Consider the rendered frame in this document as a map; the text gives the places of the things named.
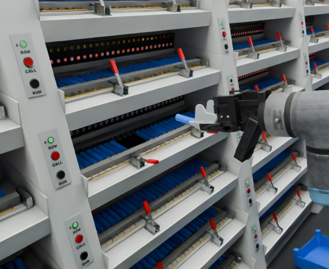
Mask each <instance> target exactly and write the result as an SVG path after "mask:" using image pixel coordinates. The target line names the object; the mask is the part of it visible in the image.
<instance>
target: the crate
mask: <svg viewBox="0 0 329 269"><path fill-rule="evenodd" d="M293 253H294V261H295V266H297V267H299V268H301V269H329V237H327V236H323V235H322V234H321V230H318V229H316V230H315V236H314V237H313V238H312V239H311V240H310V241H309V242H308V243H307V244H305V245H304V246H303V247H302V248H301V249H298V248H295V249H293Z"/></svg>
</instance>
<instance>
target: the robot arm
mask: <svg viewBox="0 0 329 269"><path fill-rule="evenodd" d="M234 92H240V93H238V94H234ZM189 124H191V125H192V126H194V127H196V128H197V129H200V130H203V131H208V132H237V131H239V130H240V131H242V132H243V134H242V137H241V139H240V142H239V144H238V146H237V148H236V151H235V155H234V158H236V159H237V160H239V161H240V162H242V163H243V162H244V161H245V160H248V159H249V158H250V157H251V156H252V155H253V153H254V149H255V146H256V144H257V142H258V140H259V138H260V135H261V132H262V131H263V132H268V133H269V134H270V135H271V136H273V137H292V138H305V142H306V157H307V172H308V187H307V188H308V190H309V196H310V199H311V200H312V201H313V202H315V203H316V204H318V205H321V206H324V207H329V90H318V91H300V92H277V93H271V89H268V90H252V91H250V90H235V91H229V95H225V96H221V95H219V96H217V97H213V100H209V101H208V102H207V106H206V110H205V108H204V106H203V105H201V104H198V105H197V106H196V110H195V120H194V121H189Z"/></svg>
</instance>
